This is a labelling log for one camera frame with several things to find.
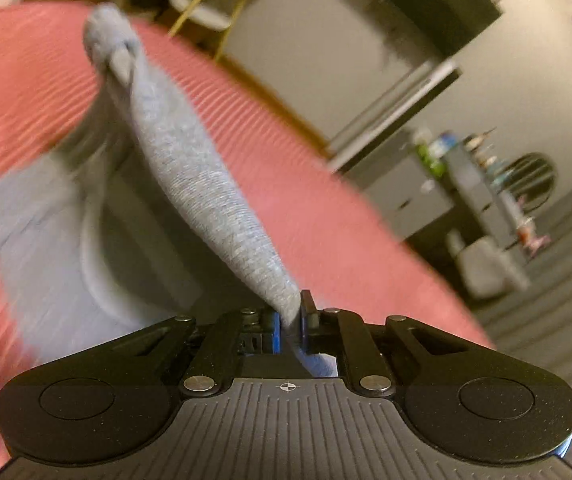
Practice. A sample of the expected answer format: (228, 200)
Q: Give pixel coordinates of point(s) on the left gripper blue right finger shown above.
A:
(310, 322)

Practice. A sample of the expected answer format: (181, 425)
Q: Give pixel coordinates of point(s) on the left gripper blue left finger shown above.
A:
(270, 332)

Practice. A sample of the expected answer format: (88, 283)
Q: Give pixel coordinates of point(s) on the grey sweatpants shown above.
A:
(128, 220)

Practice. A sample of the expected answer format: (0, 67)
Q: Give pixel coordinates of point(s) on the grey cabinet with knob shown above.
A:
(407, 196)

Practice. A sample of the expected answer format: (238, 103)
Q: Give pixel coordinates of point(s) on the white shell shaped chair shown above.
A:
(486, 270)

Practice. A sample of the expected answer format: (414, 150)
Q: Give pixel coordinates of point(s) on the grey dressing table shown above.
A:
(479, 178)

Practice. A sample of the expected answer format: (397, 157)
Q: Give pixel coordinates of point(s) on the white blue container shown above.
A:
(441, 145)

